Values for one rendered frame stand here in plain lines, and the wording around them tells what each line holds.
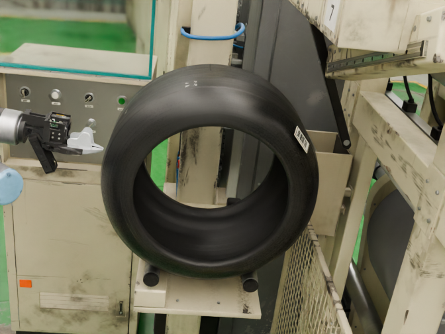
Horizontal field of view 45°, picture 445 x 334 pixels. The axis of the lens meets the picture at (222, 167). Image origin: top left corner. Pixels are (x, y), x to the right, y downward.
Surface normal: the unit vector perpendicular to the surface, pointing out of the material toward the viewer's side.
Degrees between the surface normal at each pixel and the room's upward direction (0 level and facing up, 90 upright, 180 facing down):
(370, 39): 90
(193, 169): 90
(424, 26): 90
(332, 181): 90
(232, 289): 0
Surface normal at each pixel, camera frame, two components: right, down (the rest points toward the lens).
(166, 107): -0.27, -0.32
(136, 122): -0.47, -0.19
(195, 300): 0.11, -0.90
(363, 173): 0.04, 0.43
